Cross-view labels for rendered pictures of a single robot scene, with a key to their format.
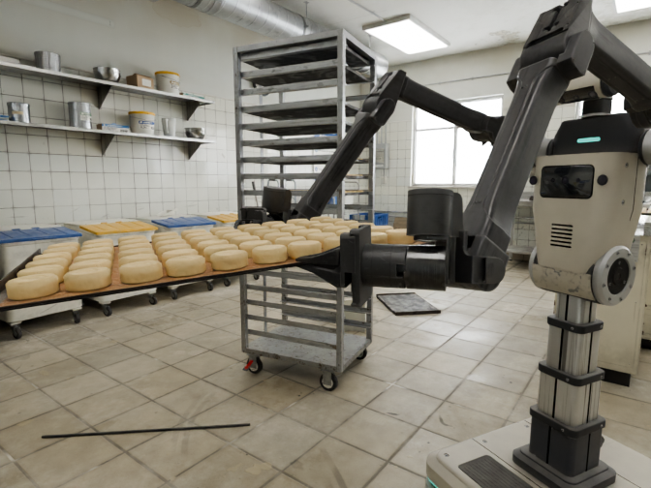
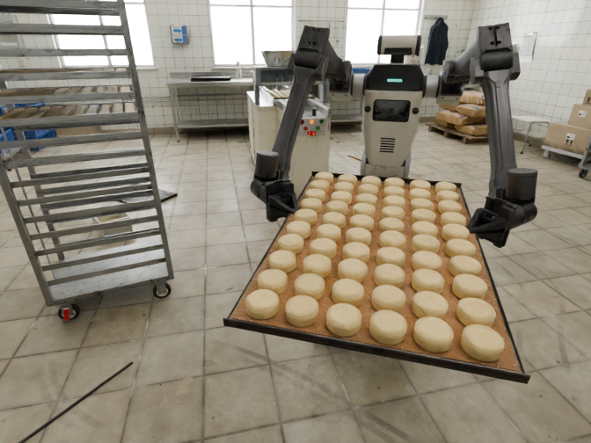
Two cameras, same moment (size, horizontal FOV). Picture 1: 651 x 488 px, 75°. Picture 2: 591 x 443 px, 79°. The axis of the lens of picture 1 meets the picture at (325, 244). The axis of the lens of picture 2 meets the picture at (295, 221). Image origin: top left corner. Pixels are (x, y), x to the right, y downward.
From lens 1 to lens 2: 0.91 m
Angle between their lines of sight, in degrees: 50
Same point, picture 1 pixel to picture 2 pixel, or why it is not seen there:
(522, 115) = (507, 108)
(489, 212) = not seen: hidden behind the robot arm
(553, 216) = (382, 133)
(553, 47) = (506, 61)
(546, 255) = (376, 157)
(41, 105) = not seen: outside the picture
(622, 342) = not seen: hidden behind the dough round
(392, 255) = (519, 213)
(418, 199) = (530, 179)
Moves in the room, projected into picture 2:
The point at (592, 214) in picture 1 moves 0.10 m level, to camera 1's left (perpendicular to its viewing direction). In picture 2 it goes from (407, 131) to (397, 135)
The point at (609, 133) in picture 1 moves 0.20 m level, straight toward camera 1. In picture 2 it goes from (408, 77) to (439, 81)
